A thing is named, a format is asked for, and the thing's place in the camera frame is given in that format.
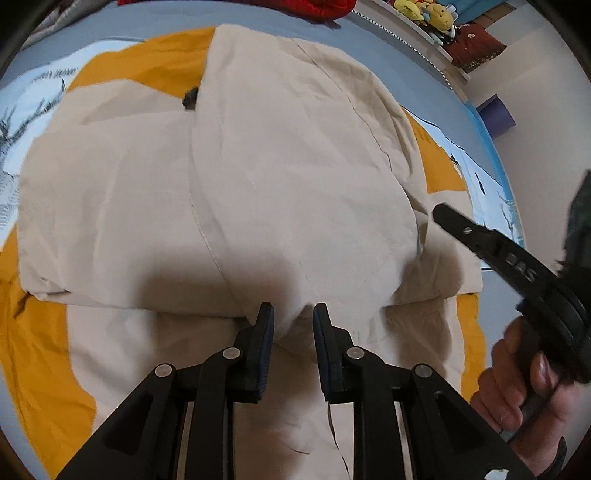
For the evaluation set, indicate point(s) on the person's right hand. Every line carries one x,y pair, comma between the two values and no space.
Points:
501,397

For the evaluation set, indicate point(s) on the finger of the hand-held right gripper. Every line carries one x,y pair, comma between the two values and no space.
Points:
457,226

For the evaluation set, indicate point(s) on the light blue printed sheet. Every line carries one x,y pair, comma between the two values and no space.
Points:
27,92

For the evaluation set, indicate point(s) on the beige and yellow jacket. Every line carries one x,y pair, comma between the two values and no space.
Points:
277,184

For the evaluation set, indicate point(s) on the yellow plush toy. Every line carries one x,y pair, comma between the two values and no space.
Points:
408,9
441,16

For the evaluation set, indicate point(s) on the white window sill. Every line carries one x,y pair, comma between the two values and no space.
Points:
415,41

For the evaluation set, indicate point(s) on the red folded quilt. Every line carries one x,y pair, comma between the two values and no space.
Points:
323,9

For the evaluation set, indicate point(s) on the dark red cushion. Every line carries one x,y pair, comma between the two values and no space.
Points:
475,44

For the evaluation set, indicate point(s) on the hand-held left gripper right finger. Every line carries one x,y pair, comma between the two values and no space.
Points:
323,350

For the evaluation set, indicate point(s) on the bed with grey sheet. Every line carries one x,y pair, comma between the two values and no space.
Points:
161,18

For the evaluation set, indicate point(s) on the person's right forearm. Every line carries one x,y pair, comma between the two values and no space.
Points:
556,461

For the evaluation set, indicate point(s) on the purple bag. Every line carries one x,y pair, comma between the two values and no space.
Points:
496,115

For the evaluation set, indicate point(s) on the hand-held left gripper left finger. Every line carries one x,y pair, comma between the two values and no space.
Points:
265,350

